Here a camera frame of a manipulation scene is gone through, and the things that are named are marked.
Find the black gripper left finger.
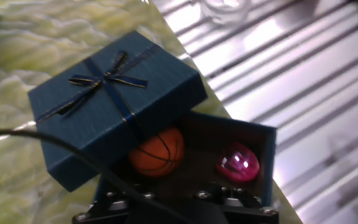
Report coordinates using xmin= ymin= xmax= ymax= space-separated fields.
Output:
xmin=72 ymin=183 xmax=157 ymax=224

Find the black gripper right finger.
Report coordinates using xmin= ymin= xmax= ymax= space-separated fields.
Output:
xmin=193 ymin=182 xmax=280 ymax=224

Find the dark blue gift box base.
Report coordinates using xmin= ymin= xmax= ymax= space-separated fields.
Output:
xmin=93 ymin=111 xmax=278 ymax=216

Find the orange toy basketball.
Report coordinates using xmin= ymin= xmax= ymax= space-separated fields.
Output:
xmin=128 ymin=126 xmax=186 ymax=179

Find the dark blue ribboned box lid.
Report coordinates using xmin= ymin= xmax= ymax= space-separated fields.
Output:
xmin=27 ymin=30 xmax=209 ymax=193

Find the pink translucent plastic toy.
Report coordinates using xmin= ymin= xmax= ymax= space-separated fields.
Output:
xmin=215 ymin=142 xmax=261 ymax=184

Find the green marble pattern mat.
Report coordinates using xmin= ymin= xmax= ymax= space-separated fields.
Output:
xmin=0 ymin=0 xmax=303 ymax=224

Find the clear glass cup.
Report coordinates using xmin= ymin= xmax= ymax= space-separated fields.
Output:
xmin=196 ymin=0 xmax=252 ymax=25

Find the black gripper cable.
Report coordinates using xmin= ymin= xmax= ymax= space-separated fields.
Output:
xmin=0 ymin=129 xmax=195 ymax=224

